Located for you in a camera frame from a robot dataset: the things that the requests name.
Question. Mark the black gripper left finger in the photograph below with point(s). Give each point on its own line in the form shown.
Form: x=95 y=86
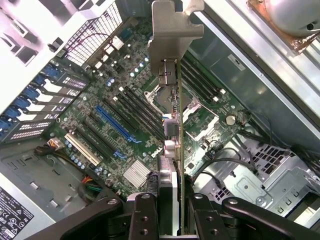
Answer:
x=145 y=220

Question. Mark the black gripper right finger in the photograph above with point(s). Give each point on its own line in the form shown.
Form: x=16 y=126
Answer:
x=207 y=222

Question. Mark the silver chipset heat sink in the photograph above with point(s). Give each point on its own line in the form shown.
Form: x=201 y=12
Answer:
x=136 y=173

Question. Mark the silver disk bay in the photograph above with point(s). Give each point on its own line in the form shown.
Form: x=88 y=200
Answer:
x=250 y=187

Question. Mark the white expansion slot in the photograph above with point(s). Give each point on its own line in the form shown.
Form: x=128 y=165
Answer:
x=82 y=150

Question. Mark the long blue expansion slot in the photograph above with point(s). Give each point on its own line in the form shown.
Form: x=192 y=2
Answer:
x=112 y=122

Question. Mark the coin cell battery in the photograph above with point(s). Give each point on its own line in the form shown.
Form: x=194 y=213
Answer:
x=230 y=120

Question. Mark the metal socket cover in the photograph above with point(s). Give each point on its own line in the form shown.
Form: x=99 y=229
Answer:
x=190 y=111

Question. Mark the CPU socket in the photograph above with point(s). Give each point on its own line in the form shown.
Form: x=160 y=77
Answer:
x=160 y=96

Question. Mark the grey power supply unit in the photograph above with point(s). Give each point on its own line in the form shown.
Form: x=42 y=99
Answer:
x=15 y=220

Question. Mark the green motherboard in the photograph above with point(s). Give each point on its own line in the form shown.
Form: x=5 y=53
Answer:
x=100 y=82

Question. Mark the open black PC case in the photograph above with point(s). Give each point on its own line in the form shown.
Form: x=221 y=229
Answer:
x=250 y=82

